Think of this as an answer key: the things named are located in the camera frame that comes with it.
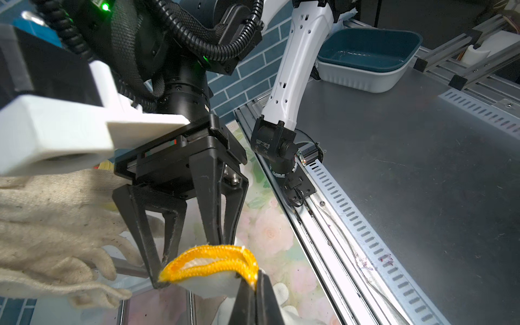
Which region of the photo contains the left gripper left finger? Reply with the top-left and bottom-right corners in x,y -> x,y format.
227,279 -> 257,325

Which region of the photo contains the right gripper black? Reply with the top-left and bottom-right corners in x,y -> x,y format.
112,114 -> 249,288

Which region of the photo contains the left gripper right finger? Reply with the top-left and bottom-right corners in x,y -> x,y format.
257,270 -> 284,325

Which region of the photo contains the white cotton glove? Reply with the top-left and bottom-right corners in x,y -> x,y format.
158,245 -> 260,299

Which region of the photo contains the beige cotton glove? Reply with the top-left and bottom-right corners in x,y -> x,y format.
1,169 -> 143,309

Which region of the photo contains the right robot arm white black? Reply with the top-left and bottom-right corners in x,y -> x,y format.
34,1 -> 283,288

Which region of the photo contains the white glove yellow cuff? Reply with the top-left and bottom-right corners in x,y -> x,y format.
212,282 -> 324,325

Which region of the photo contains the teal white plastic bin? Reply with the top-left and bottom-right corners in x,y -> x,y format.
316,28 -> 423,93

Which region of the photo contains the aluminium front rail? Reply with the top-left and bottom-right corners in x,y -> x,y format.
235,101 -> 452,325

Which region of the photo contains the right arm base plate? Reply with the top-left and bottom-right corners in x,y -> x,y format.
282,163 -> 316,207

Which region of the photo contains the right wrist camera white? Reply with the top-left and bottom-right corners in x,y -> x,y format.
1,24 -> 188,177

